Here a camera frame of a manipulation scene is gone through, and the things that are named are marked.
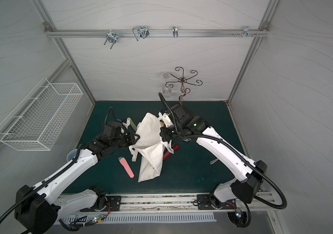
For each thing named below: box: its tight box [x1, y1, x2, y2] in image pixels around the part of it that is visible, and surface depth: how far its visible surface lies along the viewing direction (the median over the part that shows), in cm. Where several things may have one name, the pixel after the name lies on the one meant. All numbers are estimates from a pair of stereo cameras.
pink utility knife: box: [117, 156, 135, 178], surface depth 88 cm
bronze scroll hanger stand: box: [165, 66, 203, 106], surface depth 92 cm
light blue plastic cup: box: [66, 148, 78, 163], surface depth 86 cm
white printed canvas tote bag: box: [129, 112, 175, 183], surface depth 81 cm
